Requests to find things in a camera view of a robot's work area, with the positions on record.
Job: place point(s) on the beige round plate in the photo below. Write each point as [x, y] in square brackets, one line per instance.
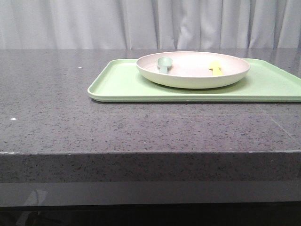
[190, 69]

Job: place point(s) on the yellow plastic fork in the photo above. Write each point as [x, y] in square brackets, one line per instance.
[215, 67]

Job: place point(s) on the light green rectangular tray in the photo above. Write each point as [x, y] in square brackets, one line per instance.
[120, 81]

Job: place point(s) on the sage green plastic spoon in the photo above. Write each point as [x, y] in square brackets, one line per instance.
[164, 64]

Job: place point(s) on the grey pleated curtain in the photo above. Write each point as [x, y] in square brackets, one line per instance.
[149, 24]

